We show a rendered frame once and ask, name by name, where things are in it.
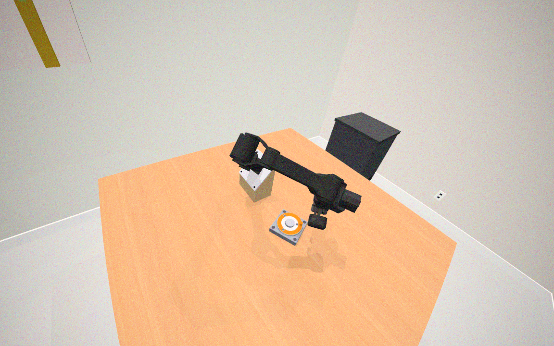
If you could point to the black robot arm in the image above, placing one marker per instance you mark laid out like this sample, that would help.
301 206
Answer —
328 188

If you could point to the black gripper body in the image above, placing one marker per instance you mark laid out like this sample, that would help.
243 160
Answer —
316 220

